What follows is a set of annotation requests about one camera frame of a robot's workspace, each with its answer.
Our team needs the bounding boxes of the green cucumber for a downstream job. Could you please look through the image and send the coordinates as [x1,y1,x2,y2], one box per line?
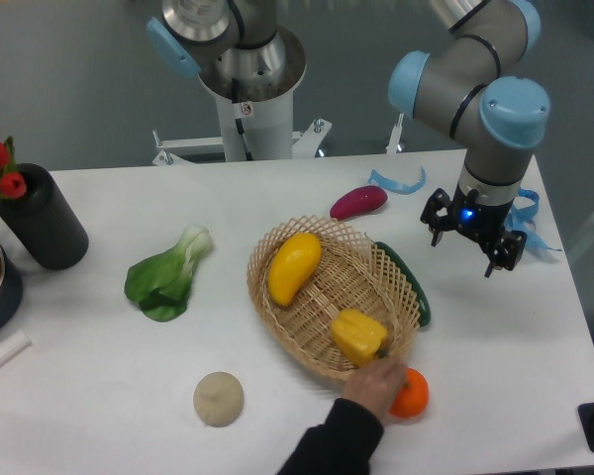
[373,240,433,329]

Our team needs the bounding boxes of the blue ribbon strip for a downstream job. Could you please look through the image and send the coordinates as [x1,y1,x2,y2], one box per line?
[366,167,427,195]

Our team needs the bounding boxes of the black pedestal cable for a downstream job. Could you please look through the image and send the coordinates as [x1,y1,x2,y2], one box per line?
[229,78,254,162]

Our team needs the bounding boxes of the woven wicker basket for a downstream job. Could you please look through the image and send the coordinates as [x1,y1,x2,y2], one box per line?
[247,216,420,381]

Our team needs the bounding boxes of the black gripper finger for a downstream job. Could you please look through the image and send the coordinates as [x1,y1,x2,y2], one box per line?
[420,188,451,247]
[483,230,527,278]

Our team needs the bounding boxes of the beige steamed bun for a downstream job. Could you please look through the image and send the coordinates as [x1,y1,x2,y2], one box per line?
[193,371,245,428]

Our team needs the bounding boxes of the yellow bell pepper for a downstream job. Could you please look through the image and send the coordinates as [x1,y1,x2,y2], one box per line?
[330,309,389,367]

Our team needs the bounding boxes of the yellow mango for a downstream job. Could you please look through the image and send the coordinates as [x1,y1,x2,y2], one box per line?
[267,233,322,306]

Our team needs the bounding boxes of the person's hand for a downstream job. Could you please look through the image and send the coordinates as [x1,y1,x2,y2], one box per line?
[341,356,408,422]

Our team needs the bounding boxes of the white plastic bar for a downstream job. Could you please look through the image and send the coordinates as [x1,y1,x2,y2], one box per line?
[0,330,33,368]

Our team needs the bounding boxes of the orange tangerine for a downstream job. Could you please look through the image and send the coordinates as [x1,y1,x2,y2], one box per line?
[389,367,430,419]

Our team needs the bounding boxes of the purple sweet potato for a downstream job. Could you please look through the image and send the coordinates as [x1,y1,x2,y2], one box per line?
[329,185,388,221]

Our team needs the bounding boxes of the green bok choy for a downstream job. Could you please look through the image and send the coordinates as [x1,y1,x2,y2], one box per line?
[124,225,213,323]

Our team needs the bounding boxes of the black cylindrical vase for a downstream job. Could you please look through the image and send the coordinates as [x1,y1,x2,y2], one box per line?
[0,163,89,270]

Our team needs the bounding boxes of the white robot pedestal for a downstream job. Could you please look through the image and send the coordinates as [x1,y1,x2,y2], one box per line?
[147,18,333,162]

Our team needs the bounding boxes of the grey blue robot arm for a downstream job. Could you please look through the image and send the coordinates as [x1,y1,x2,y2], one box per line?
[147,1,550,270]

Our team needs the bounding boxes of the blue crumpled ribbon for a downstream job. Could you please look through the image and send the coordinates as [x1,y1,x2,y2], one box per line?
[504,188,562,253]

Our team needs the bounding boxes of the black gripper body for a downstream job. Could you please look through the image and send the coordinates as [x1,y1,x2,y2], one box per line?
[449,186,514,252]

